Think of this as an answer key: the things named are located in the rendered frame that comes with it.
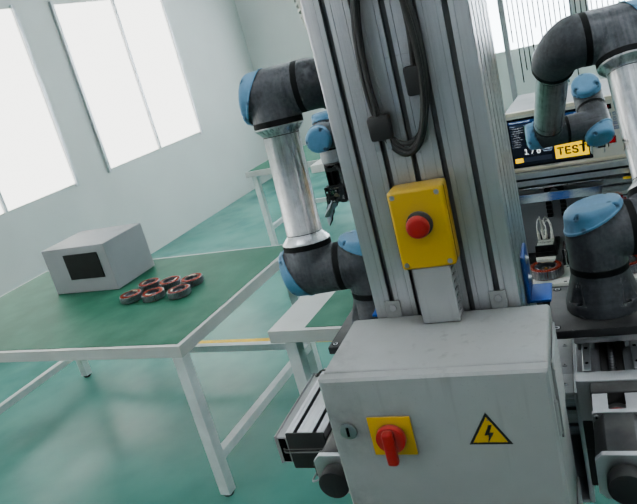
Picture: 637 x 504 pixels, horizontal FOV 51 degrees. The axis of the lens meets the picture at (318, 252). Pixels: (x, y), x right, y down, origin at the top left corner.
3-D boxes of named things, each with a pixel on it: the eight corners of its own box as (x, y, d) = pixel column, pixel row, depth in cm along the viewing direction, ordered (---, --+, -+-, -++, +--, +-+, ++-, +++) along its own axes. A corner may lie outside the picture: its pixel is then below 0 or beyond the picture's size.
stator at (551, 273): (561, 281, 218) (560, 270, 217) (526, 282, 224) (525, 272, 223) (567, 267, 227) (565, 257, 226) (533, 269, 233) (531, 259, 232)
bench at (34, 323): (233, 504, 279) (178, 345, 257) (-51, 477, 362) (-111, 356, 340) (331, 367, 372) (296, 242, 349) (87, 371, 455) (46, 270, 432)
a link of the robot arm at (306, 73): (340, 38, 143) (382, 107, 190) (291, 51, 146) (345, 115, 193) (347, 90, 141) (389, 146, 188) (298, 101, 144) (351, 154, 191)
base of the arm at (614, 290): (646, 316, 134) (641, 271, 131) (567, 322, 139) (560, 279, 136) (639, 285, 147) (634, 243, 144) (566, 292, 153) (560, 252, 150)
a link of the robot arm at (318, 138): (339, 121, 182) (345, 114, 192) (300, 130, 185) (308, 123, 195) (345, 149, 184) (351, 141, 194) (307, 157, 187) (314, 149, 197)
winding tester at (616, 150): (652, 153, 211) (645, 89, 204) (511, 173, 230) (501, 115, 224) (648, 126, 243) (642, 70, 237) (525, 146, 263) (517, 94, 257)
